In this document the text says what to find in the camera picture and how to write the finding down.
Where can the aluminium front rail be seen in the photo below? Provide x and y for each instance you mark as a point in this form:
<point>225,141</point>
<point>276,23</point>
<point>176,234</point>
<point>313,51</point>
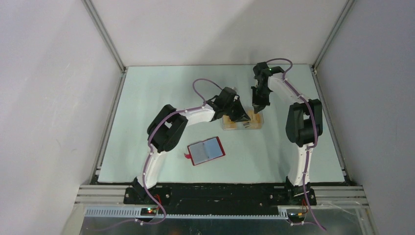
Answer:
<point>340,197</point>

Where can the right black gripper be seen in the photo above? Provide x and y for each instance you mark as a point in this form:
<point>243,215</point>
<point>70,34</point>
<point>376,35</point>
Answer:
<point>259,105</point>

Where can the left aluminium frame post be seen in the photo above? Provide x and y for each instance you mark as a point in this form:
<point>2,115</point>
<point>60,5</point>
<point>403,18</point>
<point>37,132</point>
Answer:
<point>104,34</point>

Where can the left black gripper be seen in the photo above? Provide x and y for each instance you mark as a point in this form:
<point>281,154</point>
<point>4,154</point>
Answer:
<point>241,115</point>

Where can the red leather card holder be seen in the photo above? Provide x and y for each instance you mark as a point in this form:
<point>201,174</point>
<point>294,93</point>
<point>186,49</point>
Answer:
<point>205,151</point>

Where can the right aluminium frame post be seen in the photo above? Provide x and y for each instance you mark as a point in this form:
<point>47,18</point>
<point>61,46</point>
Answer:
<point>346,9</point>

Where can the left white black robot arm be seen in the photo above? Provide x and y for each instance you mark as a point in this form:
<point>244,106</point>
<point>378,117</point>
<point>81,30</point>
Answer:
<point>167,128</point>

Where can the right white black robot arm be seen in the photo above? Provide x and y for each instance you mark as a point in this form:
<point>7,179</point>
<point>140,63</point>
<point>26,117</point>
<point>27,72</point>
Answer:
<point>304,122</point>

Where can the grey slotted cable duct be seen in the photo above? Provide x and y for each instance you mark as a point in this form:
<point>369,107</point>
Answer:
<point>138,212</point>

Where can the orange credit card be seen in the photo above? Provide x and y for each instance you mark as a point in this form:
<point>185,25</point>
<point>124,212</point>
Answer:
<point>256,121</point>
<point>230,125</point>

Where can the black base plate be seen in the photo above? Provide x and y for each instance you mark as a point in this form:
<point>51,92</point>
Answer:
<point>167,193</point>

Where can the aluminium frame post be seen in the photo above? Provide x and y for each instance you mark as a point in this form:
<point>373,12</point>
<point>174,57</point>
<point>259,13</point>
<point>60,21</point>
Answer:
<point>104,34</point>
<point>346,9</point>

